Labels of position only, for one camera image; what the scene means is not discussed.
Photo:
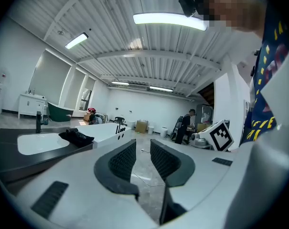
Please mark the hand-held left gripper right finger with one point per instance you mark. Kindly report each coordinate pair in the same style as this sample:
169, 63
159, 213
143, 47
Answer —
206, 175

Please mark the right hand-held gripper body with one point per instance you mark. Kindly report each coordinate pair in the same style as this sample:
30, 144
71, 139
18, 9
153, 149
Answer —
221, 135

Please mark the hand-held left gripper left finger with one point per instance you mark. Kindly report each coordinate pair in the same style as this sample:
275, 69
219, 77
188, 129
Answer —
75, 199

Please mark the black cloth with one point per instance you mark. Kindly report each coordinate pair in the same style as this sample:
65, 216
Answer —
84, 141

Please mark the red patterned cloth bundle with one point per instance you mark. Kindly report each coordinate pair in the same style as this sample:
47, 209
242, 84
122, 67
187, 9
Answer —
91, 110

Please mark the wooden staircase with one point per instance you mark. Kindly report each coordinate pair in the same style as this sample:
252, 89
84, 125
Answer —
206, 95

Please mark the white waste bin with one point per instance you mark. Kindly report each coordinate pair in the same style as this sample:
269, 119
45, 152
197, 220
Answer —
163, 131
151, 129

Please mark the person's navy printed shirt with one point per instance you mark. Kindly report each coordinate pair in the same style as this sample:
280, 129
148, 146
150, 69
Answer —
266, 92

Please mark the white sink basin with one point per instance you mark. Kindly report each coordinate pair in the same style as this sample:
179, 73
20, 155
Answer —
39, 143

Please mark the white bathtub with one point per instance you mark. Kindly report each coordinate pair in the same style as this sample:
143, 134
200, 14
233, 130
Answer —
99, 131

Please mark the long ceiling light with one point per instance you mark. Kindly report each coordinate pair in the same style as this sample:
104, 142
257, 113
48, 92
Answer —
170, 19
120, 83
161, 88
76, 40

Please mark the black stone sink counter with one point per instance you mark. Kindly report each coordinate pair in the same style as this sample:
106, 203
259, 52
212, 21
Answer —
8, 156

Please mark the brown cardboard box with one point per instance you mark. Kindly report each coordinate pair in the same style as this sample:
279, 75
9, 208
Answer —
140, 126
87, 117

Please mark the black bathtub faucet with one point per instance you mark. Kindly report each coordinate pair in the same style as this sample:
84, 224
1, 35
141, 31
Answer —
118, 129

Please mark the black sink faucet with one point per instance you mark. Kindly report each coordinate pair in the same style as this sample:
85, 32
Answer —
38, 123

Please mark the green bathtub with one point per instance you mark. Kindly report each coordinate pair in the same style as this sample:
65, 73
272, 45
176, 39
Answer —
59, 113

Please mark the black metal chair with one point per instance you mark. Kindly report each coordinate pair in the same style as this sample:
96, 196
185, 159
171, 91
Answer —
120, 119

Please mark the black framed window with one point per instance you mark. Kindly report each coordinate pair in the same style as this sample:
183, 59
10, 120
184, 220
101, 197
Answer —
85, 100

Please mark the white vanity cabinet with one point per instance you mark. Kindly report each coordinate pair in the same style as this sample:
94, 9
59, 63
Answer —
29, 104

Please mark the black head camera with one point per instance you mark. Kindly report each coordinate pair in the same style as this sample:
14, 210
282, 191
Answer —
187, 3

